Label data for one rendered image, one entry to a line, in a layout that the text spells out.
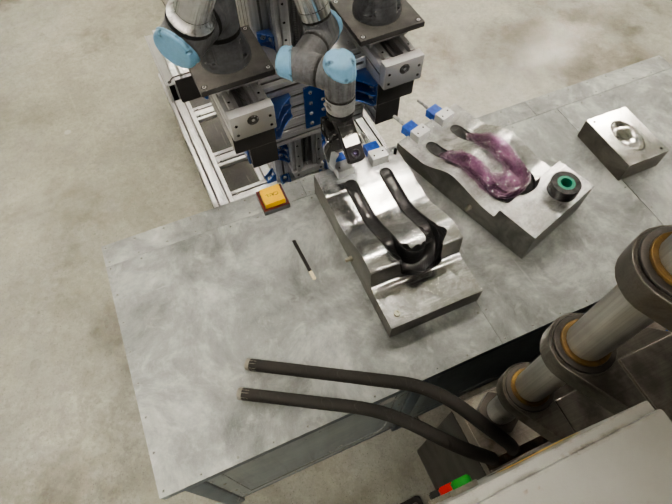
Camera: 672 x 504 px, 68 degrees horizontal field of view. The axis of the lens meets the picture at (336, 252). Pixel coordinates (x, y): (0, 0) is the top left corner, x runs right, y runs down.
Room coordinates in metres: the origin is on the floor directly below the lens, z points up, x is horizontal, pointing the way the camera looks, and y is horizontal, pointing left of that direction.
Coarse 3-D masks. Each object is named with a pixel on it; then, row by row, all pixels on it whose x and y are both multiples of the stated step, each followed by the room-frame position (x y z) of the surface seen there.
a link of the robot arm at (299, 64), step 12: (312, 36) 1.04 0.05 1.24; (288, 48) 0.99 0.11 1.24; (300, 48) 0.99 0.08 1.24; (312, 48) 1.00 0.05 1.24; (324, 48) 1.02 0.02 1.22; (276, 60) 0.97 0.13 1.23; (288, 60) 0.96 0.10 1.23; (300, 60) 0.96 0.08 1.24; (312, 60) 0.95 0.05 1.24; (288, 72) 0.95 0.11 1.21; (300, 72) 0.94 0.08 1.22; (312, 72) 0.93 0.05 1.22; (312, 84) 0.93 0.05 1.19
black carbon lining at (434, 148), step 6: (456, 126) 1.12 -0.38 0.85; (456, 132) 1.09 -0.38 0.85; (462, 132) 1.09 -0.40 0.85; (468, 132) 1.09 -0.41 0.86; (462, 138) 1.06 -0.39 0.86; (426, 144) 1.04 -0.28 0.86; (432, 144) 1.04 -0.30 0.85; (432, 150) 1.02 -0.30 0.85; (438, 150) 1.02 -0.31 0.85; (444, 150) 1.02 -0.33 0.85; (438, 156) 0.99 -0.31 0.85; (534, 180) 0.88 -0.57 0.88; (528, 186) 0.87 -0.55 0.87; (534, 186) 0.87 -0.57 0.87; (522, 192) 0.85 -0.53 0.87; (528, 192) 0.81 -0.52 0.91; (498, 198) 0.83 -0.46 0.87; (510, 198) 0.83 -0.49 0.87
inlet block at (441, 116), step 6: (420, 102) 1.22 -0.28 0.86; (426, 108) 1.19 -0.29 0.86; (432, 108) 1.18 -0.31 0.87; (438, 108) 1.18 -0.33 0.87; (444, 108) 1.17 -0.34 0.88; (426, 114) 1.17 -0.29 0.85; (432, 114) 1.15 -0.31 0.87; (438, 114) 1.14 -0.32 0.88; (444, 114) 1.14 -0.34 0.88; (450, 114) 1.14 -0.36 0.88; (438, 120) 1.13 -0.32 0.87; (444, 120) 1.12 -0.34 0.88; (450, 120) 1.14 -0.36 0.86
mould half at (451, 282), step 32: (320, 192) 0.86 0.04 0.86; (384, 192) 0.84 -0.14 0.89; (416, 192) 0.84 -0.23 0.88; (352, 224) 0.74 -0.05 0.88; (384, 224) 0.73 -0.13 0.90; (448, 224) 0.70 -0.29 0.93; (352, 256) 0.66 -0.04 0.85; (384, 256) 0.61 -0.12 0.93; (448, 256) 0.64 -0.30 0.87; (384, 288) 0.55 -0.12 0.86; (416, 288) 0.55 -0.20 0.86; (448, 288) 0.55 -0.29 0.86; (480, 288) 0.55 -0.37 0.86; (384, 320) 0.48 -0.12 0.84; (416, 320) 0.47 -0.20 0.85
